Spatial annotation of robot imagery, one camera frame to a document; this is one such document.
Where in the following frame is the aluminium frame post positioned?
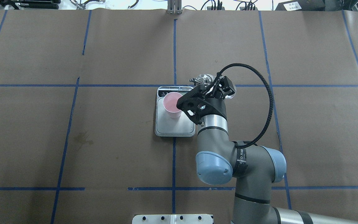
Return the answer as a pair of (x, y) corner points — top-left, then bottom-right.
(167, 0), (183, 15)

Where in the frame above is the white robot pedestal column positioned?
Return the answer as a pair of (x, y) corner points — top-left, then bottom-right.
(132, 214), (214, 224)

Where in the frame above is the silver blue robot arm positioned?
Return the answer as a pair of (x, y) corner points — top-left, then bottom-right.
(195, 114), (358, 224)

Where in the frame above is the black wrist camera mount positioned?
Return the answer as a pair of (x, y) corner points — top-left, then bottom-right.
(177, 86), (227, 125)

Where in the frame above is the clear glass sauce bottle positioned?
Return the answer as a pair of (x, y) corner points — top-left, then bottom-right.
(189, 74), (237, 99)

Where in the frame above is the pink plastic cup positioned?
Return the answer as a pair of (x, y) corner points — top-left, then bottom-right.
(163, 92), (183, 119)

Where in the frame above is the silver digital kitchen scale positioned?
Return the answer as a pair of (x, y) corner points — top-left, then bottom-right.
(155, 86), (196, 137)

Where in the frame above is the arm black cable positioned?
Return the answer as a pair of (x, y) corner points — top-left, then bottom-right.
(216, 63), (274, 148)

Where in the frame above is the black box with label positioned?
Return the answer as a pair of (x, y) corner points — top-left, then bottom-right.
(274, 0), (326, 11)

